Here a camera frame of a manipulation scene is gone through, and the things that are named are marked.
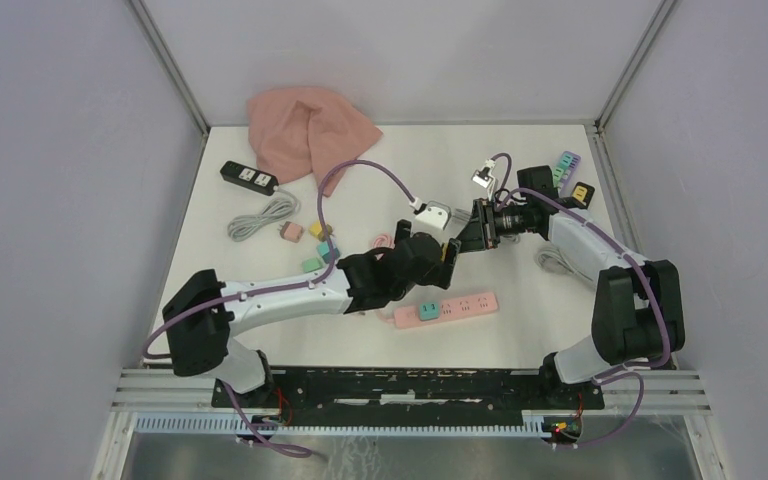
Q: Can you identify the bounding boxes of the pink power strip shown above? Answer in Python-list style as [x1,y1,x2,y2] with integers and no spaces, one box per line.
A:
[392,292,499,329]

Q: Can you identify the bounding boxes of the teal plug adapter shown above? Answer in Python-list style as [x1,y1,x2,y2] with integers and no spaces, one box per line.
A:
[317,239,341,263]

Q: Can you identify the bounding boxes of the yellow plug adapter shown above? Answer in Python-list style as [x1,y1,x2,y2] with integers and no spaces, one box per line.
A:
[308,221,333,242]

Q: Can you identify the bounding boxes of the green plug adapter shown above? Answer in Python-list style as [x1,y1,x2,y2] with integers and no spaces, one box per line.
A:
[301,257,325,273]

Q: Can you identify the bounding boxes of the pink plug adapter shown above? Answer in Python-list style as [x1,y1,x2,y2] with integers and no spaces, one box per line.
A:
[279,221,305,243]

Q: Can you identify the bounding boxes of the black power strip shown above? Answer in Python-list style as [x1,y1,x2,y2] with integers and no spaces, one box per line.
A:
[570,182,596,209]
[220,161,279,196]

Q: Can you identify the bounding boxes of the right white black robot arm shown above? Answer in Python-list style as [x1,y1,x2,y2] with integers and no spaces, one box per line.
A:
[457,159,685,408]

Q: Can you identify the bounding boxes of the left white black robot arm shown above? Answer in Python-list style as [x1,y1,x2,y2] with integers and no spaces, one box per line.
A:
[160,221,462,407]

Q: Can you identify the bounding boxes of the yellow adapter on black strip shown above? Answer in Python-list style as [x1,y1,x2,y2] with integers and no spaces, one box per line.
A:
[572,185,591,205]

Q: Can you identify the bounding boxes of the purple power strip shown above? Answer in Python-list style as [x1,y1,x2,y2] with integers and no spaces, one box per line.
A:
[552,151,581,190]

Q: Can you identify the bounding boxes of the pink cloth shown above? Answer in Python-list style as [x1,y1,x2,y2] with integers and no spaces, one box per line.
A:
[246,87,383,197]

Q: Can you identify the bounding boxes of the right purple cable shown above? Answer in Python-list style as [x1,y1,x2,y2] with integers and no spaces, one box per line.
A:
[489,152,673,450]

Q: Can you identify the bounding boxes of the purple cable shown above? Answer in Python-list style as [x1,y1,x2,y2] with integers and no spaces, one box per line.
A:
[142,158,425,460]
[489,152,673,450]

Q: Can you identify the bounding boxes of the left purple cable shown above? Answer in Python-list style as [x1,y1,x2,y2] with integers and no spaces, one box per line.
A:
[142,158,425,460]

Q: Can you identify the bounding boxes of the grey power strip cable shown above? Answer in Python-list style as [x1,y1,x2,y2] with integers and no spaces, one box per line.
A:
[226,187,300,243]

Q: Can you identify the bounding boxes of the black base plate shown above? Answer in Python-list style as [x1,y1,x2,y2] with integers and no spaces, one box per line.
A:
[235,366,605,427]

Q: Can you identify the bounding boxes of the white cable duct rail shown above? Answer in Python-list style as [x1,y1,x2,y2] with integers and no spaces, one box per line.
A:
[134,412,550,439]

